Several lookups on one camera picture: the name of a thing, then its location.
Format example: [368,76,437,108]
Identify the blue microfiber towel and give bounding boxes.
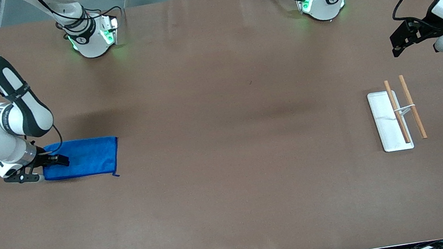
[39,134,124,187]

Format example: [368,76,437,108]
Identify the white towel rack base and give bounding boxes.
[366,86,421,155]

